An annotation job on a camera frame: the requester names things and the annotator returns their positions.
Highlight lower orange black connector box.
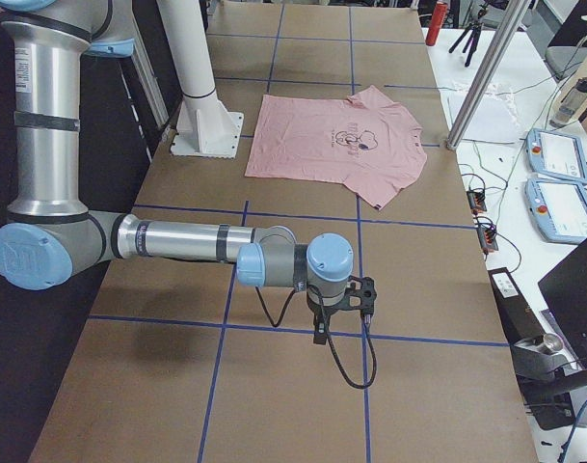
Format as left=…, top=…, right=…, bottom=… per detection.
left=476, top=223, right=498, bottom=256

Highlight lower blue teach pendant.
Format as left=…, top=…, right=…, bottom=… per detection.
left=525, top=178, right=587, bottom=245

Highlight black monitor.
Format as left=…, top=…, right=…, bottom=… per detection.
left=538, top=238, right=587, bottom=367

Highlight white paper sheets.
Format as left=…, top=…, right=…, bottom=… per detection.
left=463, top=92, right=522, bottom=145

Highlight silver metal knob stand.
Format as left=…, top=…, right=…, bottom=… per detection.
left=510, top=334, right=587, bottom=409

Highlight black camera tripod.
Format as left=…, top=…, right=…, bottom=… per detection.
left=448, top=1, right=488, bottom=68

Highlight aluminium frame post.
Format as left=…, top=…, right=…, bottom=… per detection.
left=446, top=0, right=531, bottom=150

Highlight clear water bottle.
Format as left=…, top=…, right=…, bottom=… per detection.
left=549, top=77, right=587, bottom=128

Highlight blue teach pendant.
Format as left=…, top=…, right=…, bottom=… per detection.
left=525, top=178, right=587, bottom=245
left=525, top=128, right=587, bottom=185

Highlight red cylinder bottle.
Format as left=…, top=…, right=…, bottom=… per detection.
left=425, top=0, right=448, bottom=46

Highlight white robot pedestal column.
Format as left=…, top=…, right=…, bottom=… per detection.
left=157, top=0, right=244, bottom=159

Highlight pink snoopy t-shirt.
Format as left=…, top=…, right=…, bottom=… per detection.
left=245, top=86, right=427, bottom=209

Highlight upper orange black connector box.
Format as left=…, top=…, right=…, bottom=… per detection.
left=467, top=189, right=487, bottom=216

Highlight orange black connector box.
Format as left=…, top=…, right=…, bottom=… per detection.
left=476, top=223, right=498, bottom=256
left=467, top=189, right=487, bottom=216

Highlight upper blue teach pendant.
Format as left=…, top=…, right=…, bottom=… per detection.
left=525, top=128, right=587, bottom=185

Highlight black box white label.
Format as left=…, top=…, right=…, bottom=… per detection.
left=488, top=267, right=556, bottom=355

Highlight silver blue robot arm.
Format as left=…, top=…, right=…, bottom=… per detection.
left=0, top=1, right=377, bottom=344

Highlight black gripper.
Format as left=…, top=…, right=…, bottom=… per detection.
left=307, top=276, right=376, bottom=344

